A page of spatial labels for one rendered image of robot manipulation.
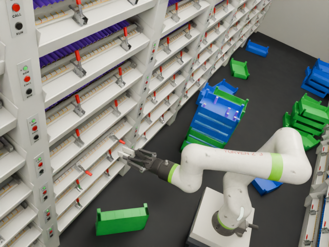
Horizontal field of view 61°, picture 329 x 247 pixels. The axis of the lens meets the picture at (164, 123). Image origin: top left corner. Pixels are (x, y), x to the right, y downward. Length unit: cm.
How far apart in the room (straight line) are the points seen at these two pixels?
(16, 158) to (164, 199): 125
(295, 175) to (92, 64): 90
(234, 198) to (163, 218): 65
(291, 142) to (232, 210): 45
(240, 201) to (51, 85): 104
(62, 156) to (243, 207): 89
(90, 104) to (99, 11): 39
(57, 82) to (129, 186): 123
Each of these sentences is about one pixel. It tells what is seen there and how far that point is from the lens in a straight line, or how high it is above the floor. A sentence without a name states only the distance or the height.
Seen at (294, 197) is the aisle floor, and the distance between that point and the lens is 257.
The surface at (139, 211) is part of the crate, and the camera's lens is 175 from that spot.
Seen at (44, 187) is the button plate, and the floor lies 69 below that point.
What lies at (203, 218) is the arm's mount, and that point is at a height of 34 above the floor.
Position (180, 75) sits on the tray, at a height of 55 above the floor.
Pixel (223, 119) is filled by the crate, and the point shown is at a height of 51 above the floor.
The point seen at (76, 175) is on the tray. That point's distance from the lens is 144.
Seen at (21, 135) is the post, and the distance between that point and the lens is 94.
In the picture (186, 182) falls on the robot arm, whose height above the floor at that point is 78.
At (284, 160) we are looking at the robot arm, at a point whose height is 97.
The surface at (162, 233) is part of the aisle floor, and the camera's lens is 194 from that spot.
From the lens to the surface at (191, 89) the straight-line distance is 273.
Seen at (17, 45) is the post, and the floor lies 134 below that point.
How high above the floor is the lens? 174
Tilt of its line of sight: 44 degrees down
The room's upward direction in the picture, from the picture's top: 17 degrees clockwise
